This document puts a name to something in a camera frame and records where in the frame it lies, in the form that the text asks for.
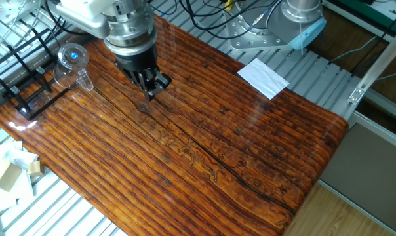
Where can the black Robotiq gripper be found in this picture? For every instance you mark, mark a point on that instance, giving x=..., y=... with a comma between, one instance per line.
x=137, y=60

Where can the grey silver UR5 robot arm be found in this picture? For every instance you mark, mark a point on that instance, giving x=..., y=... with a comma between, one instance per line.
x=83, y=14

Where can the black metal cup rack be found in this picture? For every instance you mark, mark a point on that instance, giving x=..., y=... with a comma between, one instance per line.
x=26, y=113

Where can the glossy wood-grain table mat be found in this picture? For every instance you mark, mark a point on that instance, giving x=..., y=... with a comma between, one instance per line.
x=185, y=147

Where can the small yellow plastic clip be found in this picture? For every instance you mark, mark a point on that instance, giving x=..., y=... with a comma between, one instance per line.
x=228, y=4

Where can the white paper sheet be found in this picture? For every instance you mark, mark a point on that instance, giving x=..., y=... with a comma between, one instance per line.
x=263, y=78

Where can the small light wooden block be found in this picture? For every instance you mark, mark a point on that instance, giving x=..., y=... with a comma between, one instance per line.
x=35, y=168

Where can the crumpled paper and box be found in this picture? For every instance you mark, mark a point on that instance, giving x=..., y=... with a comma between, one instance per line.
x=8, y=150

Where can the aluminium plate with holes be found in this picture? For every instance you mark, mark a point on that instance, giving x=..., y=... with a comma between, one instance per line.
x=8, y=10

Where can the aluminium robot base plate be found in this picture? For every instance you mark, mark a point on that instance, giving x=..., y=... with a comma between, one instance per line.
x=247, y=36

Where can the aluminium frame post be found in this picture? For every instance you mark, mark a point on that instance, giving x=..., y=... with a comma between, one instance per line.
x=378, y=62

